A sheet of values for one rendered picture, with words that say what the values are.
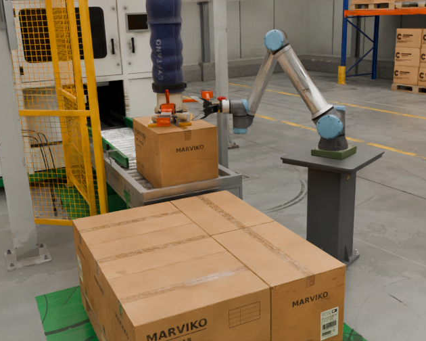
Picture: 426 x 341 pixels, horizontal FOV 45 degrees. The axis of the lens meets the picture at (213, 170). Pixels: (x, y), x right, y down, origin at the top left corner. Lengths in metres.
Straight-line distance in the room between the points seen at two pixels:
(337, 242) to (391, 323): 0.67
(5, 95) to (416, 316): 2.84
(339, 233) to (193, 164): 1.05
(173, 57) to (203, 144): 0.59
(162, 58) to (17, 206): 1.43
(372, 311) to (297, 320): 0.85
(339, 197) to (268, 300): 1.28
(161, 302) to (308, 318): 0.69
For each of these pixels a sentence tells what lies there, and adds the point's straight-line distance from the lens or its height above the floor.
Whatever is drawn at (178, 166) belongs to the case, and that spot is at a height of 0.72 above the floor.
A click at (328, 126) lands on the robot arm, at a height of 0.99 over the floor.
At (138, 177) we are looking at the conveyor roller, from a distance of 3.71.
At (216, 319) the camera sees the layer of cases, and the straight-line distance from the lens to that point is 2.17.
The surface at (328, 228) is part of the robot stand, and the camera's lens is 3.47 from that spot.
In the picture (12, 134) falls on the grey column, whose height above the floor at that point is 0.93.
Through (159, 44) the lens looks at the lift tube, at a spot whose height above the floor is 1.47.
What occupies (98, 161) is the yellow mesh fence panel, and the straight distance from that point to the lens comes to 3.88.
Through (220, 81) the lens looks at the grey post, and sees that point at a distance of 6.42.
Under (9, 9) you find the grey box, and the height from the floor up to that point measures 1.72.
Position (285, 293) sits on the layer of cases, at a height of 0.49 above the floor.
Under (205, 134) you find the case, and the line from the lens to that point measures 3.32.
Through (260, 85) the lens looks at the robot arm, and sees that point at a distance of 3.34.
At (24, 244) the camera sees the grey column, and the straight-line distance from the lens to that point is 3.92.
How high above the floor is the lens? 1.65
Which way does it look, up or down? 17 degrees down
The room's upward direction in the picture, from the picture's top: 2 degrees counter-clockwise
